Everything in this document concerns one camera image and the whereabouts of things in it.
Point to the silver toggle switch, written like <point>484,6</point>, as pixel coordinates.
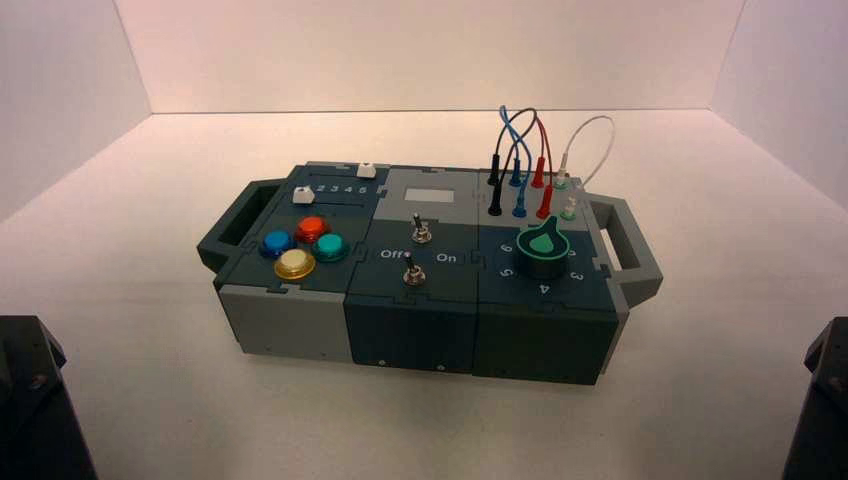
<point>420,232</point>
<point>413,273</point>

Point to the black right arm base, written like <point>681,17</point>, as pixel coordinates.
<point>821,411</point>

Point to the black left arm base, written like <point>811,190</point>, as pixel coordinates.
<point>33,411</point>

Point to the grey display screen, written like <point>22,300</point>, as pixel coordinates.
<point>429,195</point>

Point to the white slider knob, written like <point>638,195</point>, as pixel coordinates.
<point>366,170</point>
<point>303,195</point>

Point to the dark green grey task box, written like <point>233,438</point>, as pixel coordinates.
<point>411,331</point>

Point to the teal round push button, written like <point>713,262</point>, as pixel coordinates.
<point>330,247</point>

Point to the orange round push button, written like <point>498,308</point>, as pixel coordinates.
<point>311,229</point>

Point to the black green rotary knob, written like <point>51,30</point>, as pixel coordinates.
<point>543,252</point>

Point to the yellow round push button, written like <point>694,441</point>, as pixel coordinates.
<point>295,264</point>

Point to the blue round push button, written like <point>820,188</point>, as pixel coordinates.
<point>277,243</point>

